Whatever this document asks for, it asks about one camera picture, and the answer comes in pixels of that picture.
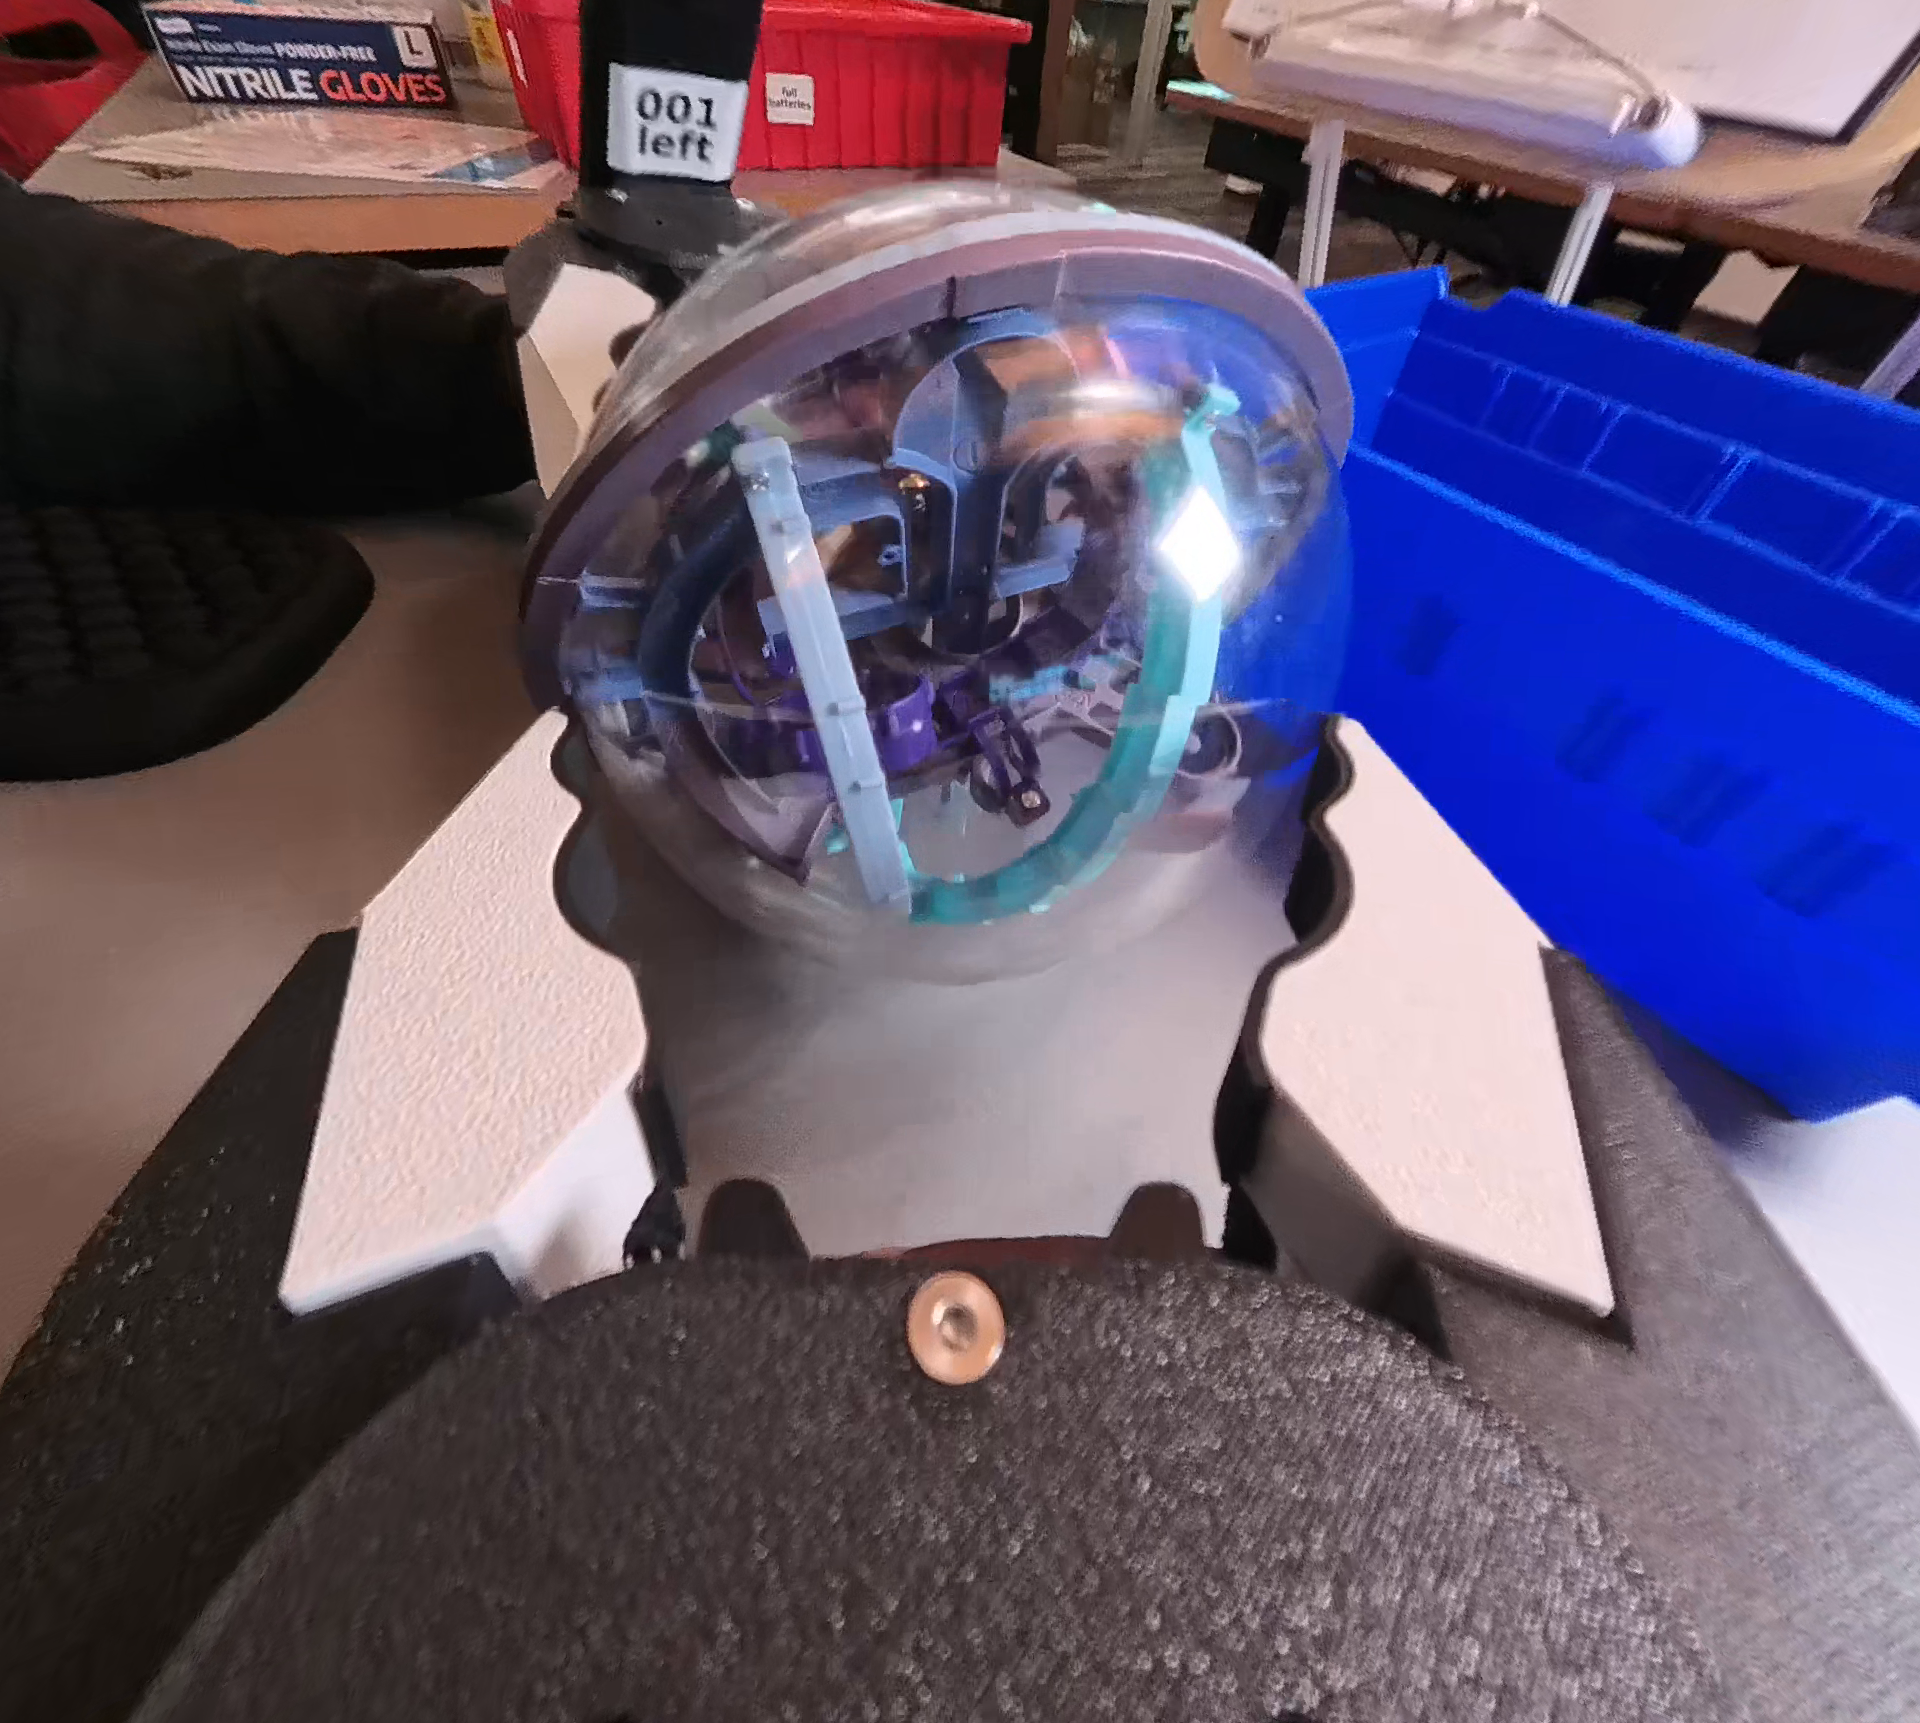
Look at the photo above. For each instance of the red carry bag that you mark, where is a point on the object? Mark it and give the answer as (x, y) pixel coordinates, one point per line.
(60, 75)

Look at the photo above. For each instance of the black mesh chair seat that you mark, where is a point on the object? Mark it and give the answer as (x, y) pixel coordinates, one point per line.
(150, 645)

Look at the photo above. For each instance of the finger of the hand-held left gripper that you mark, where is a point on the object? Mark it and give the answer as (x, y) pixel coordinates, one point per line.
(570, 389)

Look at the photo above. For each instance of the clear maze ball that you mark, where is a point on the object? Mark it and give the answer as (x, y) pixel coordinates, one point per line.
(946, 585)

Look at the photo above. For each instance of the blue plastic tray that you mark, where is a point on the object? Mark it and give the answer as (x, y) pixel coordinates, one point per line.
(1650, 645)

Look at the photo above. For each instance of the person's left forearm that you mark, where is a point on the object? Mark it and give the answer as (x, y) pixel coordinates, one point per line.
(240, 359)

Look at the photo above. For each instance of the glove box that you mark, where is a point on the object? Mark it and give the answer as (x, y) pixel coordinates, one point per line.
(301, 59)

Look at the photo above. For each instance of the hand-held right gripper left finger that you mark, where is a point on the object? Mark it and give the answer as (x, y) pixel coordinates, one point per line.
(467, 1065)

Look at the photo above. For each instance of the red plastic bin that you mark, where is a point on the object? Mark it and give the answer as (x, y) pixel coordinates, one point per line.
(856, 75)

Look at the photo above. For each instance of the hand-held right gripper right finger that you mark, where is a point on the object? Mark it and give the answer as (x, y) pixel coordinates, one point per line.
(1426, 1065)

